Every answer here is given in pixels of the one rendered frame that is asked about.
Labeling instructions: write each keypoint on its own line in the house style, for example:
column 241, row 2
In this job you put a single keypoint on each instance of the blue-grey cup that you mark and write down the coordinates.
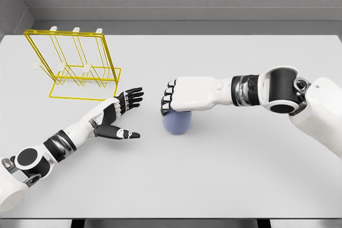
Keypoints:
column 177, row 122

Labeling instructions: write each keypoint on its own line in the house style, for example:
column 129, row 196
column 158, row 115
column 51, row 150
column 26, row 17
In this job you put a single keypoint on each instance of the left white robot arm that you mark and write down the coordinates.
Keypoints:
column 40, row 156

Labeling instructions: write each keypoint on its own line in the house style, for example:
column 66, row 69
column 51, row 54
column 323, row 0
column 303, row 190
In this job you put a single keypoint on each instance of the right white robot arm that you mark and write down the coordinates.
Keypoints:
column 280, row 97

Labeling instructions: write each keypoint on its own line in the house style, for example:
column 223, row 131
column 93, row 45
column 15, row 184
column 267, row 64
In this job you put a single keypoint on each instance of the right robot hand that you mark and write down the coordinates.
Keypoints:
column 187, row 94

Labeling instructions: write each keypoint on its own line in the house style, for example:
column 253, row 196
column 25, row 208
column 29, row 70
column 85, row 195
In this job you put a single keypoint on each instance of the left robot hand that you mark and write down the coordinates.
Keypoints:
column 110, row 111

